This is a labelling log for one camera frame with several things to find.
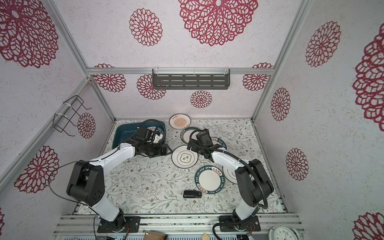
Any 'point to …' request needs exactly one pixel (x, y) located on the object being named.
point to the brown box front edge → (153, 236)
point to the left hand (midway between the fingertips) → (166, 154)
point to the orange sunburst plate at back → (179, 121)
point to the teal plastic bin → (122, 132)
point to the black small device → (192, 194)
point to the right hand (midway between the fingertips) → (193, 143)
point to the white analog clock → (281, 232)
